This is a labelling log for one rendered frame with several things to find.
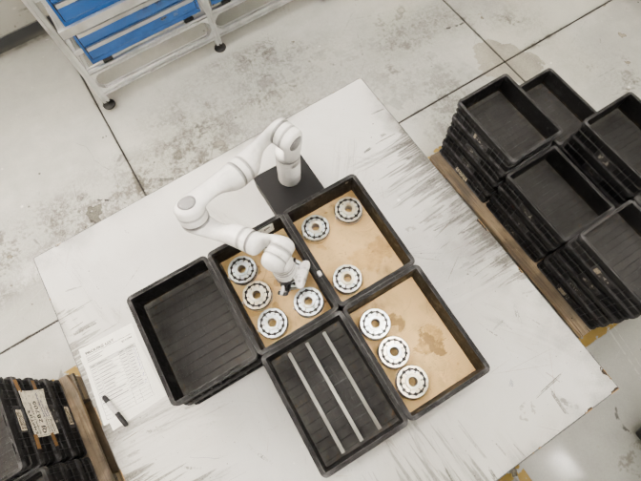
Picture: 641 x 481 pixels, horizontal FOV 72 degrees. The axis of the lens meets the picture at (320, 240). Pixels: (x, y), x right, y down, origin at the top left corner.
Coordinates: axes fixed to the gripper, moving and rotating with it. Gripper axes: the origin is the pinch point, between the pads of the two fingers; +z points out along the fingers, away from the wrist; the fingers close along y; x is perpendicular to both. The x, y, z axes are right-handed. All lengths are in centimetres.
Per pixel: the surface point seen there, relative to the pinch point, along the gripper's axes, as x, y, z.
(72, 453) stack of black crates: -82, 84, 61
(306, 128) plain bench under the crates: -15, -73, 17
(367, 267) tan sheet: 25.0, -13.0, 4.2
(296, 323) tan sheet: 5.5, 12.4, 4.4
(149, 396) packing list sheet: -40, 49, 18
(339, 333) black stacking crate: 20.7, 12.1, 4.4
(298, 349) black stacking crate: 8.6, 20.9, 4.5
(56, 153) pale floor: -182, -64, 88
